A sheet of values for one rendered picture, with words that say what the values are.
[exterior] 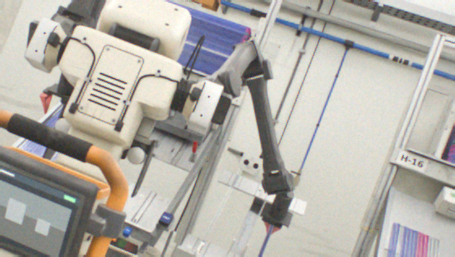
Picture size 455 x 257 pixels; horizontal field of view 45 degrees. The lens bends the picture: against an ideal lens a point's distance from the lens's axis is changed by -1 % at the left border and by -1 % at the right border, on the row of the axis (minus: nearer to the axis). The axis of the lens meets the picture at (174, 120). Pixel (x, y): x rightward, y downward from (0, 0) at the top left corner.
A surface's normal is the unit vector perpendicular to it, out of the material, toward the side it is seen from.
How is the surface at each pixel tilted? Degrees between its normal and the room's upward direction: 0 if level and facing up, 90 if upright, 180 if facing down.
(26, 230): 115
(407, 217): 44
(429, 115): 90
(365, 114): 90
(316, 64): 90
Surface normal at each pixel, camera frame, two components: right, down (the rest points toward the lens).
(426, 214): 0.12, -0.75
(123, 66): 0.00, -0.19
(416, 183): -0.21, -0.12
